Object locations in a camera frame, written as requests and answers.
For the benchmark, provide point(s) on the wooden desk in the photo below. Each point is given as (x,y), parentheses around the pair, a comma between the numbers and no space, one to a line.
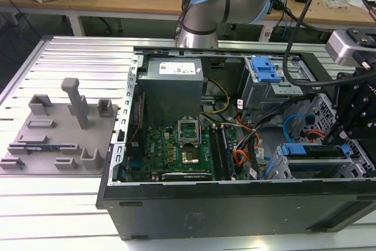
(117,1)

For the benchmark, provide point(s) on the grey parts rack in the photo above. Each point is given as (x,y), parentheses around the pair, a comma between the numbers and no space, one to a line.
(58,133)

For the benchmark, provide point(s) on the black graphics card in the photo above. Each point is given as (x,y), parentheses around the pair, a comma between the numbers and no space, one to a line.
(188,176)

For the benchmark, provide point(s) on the RAM stick in rack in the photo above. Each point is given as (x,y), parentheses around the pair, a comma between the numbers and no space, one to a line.
(41,147)

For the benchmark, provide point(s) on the grey power supply unit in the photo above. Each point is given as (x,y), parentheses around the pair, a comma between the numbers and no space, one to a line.
(170,92)

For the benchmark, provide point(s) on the metal optical drive cage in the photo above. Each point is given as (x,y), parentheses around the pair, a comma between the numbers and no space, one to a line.
(258,95)

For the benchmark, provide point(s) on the RAM slot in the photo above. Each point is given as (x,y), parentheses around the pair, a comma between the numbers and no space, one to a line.
(217,157)
(228,157)

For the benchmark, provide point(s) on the green motherboard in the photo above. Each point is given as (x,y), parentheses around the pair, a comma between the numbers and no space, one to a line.
(158,148)

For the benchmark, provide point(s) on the hard disk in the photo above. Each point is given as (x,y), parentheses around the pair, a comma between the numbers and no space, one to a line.
(293,150)

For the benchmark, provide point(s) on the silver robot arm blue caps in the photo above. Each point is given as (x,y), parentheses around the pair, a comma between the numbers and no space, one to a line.
(202,13)

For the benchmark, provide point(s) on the blue drive latch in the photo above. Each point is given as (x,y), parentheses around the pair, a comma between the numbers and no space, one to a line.
(265,71)

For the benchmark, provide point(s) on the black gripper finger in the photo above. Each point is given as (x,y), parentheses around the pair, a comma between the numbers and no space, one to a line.
(346,92)
(361,126)

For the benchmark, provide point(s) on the black open PC case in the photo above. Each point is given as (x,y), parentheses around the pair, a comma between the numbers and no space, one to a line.
(235,212)

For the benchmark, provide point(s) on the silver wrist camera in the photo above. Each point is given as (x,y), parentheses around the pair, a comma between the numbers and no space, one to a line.
(337,46)

